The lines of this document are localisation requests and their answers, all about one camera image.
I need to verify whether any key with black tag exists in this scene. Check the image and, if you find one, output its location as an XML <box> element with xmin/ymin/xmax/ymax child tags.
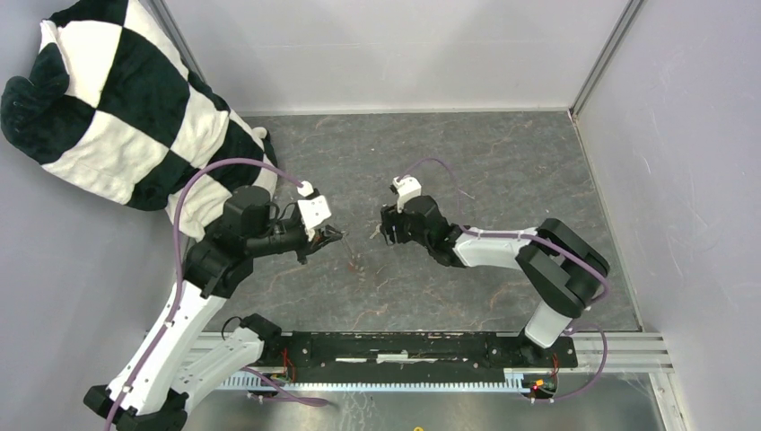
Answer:
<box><xmin>369</xmin><ymin>224</ymin><xmax>381</xmax><ymax>240</ymax></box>

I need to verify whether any aluminium corner post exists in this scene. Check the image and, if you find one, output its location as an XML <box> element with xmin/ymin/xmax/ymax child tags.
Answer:
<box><xmin>145</xmin><ymin>0</ymin><xmax>206</xmax><ymax>82</ymax></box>
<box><xmin>568</xmin><ymin>0</ymin><xmax>645</xmax><ymax>121</ymax></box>

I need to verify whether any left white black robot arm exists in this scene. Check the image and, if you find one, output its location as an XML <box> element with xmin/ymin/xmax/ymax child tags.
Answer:
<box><xmin>83</xmin><ymin>185</ymin><xmax>342</xmax><ymax>430</ymax></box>

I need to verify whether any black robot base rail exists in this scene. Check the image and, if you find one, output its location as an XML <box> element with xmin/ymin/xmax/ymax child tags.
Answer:
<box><xmin>234</xmin><ymin>313</ymin><xmax>579</xmax><ymax>385</ymax></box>

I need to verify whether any silver toothed metal strip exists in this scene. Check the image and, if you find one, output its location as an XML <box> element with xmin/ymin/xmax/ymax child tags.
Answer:
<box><xmin>216</xmin><ymin>369</ymin><xmax>547</xmax><ymax>395</ymax></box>

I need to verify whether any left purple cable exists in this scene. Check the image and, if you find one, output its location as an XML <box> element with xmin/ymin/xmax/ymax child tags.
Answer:
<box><xmin>103</xmin><ymin>157</ymin><xmax>307</xmax><ymax>431</ymax></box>

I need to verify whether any black white checkered blanket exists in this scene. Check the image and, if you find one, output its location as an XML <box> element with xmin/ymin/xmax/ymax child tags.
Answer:
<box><xmin>1</xmin><ymin>1</ymin><xmax>277</xmax><ymax>239</ymax></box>

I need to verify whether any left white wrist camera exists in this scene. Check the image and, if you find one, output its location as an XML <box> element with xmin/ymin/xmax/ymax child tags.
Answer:
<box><xmin>297</xmin><ymin>180</ymin><xmax>332</xmax><ymax>239</ymax></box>

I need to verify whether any right aluminium corner post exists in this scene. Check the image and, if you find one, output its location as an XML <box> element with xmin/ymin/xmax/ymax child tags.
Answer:
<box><xmin>568</xmin><ymin>0</ymin><xmax>645</xmax><ymax>121</ymax></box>

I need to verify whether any purple cable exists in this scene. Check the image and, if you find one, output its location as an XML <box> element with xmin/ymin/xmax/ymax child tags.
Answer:
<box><xmin>103</xmin><ymin>157</ymin><xmax>307</xmax><ymax>431</ymax></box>
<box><xmin>398</xmin><ymin>157</ymin><xmax>611</xmax><ymax>304</ymax></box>

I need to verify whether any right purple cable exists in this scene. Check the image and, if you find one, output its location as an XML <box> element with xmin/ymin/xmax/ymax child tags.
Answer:
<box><xmin>398</xmin><ymin>157</ymin><xmax>611</xmax><ymax>304</ymax></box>

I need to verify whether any left aluminium corner post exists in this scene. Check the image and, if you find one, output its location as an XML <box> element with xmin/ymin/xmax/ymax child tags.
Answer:
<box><xmin>145</xmin><ymin>0</ymin><xmax>206</xmax><ymax>82</ymax></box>

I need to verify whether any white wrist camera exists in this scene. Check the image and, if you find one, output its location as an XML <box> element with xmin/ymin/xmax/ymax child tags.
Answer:
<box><xmin>391</xmin><ymin>175</ymin><xmax>422</xmax><ymax>213</ymax></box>
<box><xmin>297</xmin><ymin>180</ymin><xmax>332</xmax><ymax>239</ymax></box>

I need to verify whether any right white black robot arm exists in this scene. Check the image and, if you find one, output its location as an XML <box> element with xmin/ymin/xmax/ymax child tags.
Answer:
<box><xmin>380</xmin><ymin>196</ymin><xmax>610</xmax><ymax>366</ymax></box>

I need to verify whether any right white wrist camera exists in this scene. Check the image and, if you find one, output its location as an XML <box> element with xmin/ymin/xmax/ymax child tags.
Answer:
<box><xmin>391</xmin><ymin>175</ymin><xmax>422</xmax><ymax>213</ymax></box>

